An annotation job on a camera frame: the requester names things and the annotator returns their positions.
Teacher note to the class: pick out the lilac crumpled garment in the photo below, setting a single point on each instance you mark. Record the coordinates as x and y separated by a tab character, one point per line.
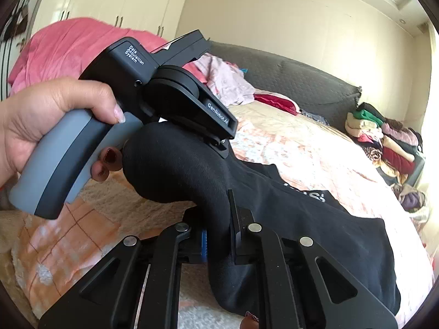
225	81

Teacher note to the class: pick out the black IKISS sweatshirt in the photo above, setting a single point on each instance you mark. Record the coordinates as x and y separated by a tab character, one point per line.
165	164

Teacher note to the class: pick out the red pillow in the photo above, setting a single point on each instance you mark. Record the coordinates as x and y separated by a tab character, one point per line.
281	103

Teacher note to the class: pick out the bag of loose clothes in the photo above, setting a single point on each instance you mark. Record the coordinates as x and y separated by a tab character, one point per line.
413	201

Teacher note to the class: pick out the left hand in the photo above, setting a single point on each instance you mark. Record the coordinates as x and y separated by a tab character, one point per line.
30	114

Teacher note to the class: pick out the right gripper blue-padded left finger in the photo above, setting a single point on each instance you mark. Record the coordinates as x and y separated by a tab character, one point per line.
135	285

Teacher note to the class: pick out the right hand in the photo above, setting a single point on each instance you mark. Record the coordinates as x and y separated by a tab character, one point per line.
250	321

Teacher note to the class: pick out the grey quilted headboard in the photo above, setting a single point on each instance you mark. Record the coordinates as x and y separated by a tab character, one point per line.
314	90

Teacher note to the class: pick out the pink blanket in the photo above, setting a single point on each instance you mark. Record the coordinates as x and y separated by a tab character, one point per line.
65	48

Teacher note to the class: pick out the stack of folded clothes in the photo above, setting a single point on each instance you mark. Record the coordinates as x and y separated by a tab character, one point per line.
395	150

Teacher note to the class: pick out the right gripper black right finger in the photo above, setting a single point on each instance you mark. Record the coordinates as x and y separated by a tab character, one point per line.
299	284

